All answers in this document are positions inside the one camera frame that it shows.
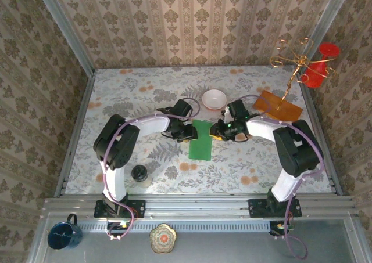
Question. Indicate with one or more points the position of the green paper sheet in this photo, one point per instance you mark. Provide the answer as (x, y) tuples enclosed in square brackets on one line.
[(200, 147)]

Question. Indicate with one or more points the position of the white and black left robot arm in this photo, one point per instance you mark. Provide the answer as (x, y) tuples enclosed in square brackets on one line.
[(116, 181)]

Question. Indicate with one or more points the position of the white bowl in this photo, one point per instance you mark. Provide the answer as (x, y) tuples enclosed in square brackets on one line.
[(214, 99)]

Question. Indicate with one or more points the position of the floral table cover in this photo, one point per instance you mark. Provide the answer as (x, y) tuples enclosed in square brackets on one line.
[(232, 173)]

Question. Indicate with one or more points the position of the black-lidded cream jar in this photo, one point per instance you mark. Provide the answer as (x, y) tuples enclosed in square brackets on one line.
[(139, 172)]

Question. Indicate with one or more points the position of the red plastic goblet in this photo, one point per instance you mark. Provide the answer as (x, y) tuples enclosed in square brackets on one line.
[(315, 72)]

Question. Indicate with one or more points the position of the patterned flower-shaped dish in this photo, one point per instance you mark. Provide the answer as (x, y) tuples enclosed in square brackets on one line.
[(162, 238)]

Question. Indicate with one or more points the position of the small controller circuit board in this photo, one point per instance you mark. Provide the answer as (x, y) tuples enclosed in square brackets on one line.
[(280, 226), (120, 224)]

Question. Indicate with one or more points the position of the grey metal shelf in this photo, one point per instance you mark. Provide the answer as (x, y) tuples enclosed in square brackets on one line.
[(232, 245)]

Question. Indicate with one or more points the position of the dark blue mug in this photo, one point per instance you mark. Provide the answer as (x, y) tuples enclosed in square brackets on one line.
[(61, 235)]

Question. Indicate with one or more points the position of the aluminium front frame rail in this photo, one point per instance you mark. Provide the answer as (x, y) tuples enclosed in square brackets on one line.
[(197, 206)]

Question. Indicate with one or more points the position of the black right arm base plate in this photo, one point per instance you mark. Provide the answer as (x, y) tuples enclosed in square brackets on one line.
[(257, 208)]

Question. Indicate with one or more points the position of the aluminium side rail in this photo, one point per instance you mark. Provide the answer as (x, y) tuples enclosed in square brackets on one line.
[(314, 106), (75, 135)]

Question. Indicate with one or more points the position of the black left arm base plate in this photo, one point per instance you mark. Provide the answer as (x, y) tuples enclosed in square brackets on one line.
[(136, 208)]

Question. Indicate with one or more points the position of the aluminium frame post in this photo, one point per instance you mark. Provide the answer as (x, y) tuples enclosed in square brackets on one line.
[(70, 33), (326, 28)]

